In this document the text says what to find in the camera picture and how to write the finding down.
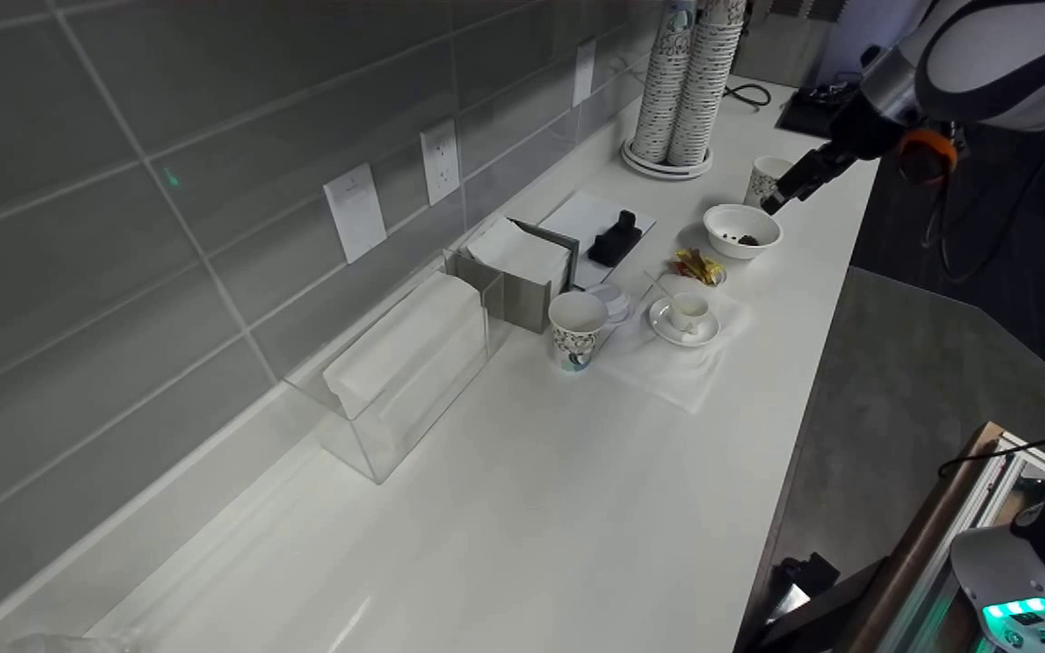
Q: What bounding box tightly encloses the clear acrylic box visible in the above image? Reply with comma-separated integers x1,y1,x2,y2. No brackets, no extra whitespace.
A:
281,267,513,490

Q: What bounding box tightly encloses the white cup with black pattern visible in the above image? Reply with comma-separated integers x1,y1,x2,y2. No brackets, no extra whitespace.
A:
544,285,614,374

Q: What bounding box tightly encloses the white paper sheet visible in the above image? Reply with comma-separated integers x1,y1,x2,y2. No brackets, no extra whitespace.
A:
535,189,660,294

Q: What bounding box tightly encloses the small black object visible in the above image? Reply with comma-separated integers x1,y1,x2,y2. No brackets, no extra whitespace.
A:
584,208,650,272

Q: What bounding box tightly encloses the small white handled cup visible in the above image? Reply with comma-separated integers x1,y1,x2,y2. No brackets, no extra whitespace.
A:
660,275,719,333

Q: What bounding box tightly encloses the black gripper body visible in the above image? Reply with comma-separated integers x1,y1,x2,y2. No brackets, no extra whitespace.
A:
783,97,902,202

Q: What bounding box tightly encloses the brown packet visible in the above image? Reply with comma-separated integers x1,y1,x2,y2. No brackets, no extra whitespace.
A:
683,250,734,291

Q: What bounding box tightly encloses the orange strap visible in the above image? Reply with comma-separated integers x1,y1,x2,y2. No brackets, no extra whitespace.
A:
897,122,963,173

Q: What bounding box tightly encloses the white wall outlet plate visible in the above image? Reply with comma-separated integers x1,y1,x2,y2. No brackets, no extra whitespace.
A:
570,41,602,110
416,117,468,208
318,160,391,266

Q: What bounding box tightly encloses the black box with white label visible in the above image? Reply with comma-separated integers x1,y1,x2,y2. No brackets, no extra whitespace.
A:
737,550,842,653

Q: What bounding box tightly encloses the black cable loop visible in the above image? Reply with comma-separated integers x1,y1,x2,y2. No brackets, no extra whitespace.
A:
720,77,780,111

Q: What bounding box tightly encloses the grey device with green light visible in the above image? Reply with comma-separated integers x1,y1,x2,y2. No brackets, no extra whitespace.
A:
939,478,1045,653

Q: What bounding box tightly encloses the wooden frame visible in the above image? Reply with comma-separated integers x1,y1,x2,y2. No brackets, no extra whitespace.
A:
850,418,1045,653

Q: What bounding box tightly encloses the metal napkin holder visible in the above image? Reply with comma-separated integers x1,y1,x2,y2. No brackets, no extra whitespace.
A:
443,213,586,337

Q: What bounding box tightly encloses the speckled paper cup stack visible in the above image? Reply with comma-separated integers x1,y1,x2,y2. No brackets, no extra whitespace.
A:
663,0,751,171
626,0,702,167

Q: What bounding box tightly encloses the white round cup stack base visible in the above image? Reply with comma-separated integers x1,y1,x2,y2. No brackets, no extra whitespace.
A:
616,139,719,184

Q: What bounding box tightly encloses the small clear glass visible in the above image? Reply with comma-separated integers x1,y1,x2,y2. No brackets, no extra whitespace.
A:
744,149,798,209

